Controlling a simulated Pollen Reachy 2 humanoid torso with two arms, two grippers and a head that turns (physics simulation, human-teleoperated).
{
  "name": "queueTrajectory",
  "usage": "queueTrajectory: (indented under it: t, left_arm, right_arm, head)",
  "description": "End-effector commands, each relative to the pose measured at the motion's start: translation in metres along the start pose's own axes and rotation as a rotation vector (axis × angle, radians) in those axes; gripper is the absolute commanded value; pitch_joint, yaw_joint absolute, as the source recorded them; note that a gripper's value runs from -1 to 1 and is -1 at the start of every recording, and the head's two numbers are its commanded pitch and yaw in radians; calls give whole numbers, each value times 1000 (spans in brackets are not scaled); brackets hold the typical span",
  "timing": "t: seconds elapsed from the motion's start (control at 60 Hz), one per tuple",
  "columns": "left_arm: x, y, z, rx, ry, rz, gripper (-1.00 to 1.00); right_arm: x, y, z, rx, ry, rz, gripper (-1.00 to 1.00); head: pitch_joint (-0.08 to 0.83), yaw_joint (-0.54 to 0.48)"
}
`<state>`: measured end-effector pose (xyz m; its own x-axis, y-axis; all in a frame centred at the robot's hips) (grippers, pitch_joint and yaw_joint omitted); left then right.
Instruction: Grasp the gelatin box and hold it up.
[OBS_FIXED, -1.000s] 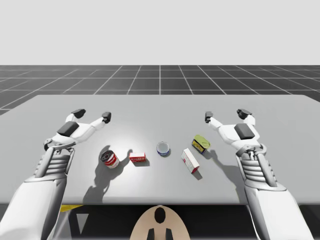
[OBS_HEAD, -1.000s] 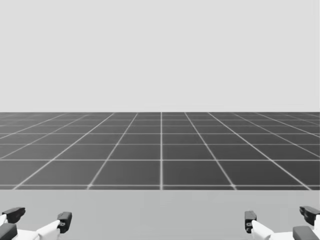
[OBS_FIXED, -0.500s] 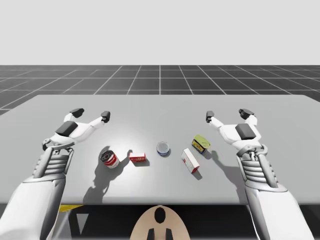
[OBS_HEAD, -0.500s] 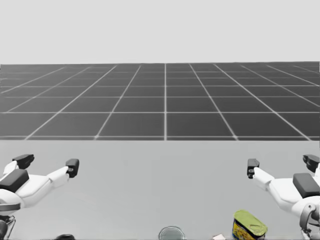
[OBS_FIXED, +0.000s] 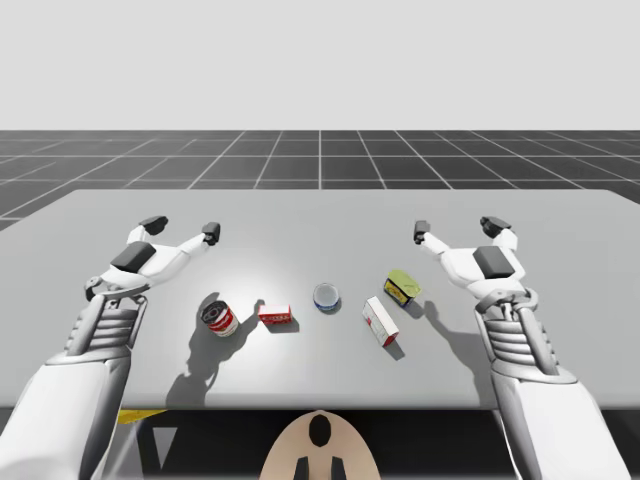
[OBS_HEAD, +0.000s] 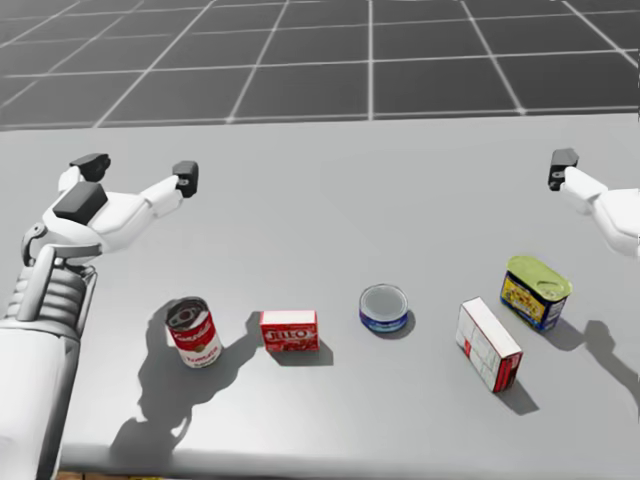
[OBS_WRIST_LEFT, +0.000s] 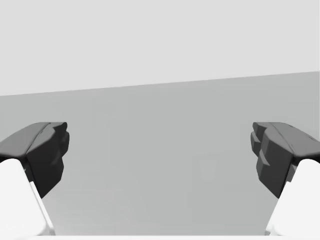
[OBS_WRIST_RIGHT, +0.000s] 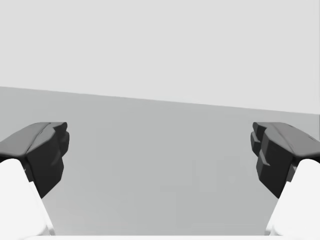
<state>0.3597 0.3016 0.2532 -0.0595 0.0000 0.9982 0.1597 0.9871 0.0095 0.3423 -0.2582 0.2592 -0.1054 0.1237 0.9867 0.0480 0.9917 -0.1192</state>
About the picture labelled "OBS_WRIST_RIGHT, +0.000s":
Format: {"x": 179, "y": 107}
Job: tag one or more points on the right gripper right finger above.
{"x": 275, "y": 160}

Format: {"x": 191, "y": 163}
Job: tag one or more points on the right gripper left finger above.
{"x": 42, "y": 160}

